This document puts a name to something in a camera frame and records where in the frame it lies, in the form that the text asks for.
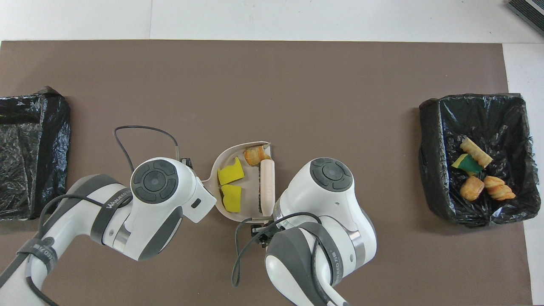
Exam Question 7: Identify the green yellow sponge wedge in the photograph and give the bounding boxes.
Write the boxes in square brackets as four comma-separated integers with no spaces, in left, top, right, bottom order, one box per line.
[451,153,484,176]

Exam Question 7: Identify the beige brush black bristles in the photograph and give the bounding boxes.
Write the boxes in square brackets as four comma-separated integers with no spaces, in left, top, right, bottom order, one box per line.
[258,159,276,217]

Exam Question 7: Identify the flaky croissant piece with peel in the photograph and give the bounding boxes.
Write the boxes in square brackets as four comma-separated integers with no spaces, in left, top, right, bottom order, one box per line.
[244,145,272,167]

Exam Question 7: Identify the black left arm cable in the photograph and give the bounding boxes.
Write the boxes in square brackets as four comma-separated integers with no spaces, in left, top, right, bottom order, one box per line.
[0,125,181,306]

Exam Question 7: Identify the beige plastic dustpan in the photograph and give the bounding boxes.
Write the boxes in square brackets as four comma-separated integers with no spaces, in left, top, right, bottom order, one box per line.
[201,141,272,223]

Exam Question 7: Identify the plain yellow sponge piece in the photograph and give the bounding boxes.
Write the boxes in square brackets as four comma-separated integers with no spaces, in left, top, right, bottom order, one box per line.
[217,156,245,186]

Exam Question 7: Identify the brown bread roll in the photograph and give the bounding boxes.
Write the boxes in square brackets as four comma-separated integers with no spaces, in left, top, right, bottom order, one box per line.
[460,176,485,202]

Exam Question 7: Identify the brown paper mat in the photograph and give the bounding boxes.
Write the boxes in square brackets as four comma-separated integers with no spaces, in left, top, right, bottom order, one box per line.
[0,40,534,306]

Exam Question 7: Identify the black bag lined bin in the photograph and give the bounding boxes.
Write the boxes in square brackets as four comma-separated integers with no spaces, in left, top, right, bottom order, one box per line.
[419,93,541,227]
[0,86,71,221]

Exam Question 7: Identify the pale croissant piece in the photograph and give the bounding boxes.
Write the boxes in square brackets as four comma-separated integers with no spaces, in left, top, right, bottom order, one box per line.
[460,137,494,169]

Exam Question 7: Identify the grey ribbed device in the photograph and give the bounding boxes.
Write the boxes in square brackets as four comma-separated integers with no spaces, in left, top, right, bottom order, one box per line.
[506,0,544,37]

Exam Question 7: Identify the orange striped croissant piece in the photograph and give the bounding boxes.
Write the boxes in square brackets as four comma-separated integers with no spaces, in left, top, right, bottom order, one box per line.
[484,176,516,201]

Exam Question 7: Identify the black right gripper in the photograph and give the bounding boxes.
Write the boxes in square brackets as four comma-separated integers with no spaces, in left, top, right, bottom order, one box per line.
[251,224,284,248]

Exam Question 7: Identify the yellow sponge green backing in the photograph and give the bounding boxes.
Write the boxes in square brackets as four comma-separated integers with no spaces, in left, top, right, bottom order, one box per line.
[220,184,243,213]

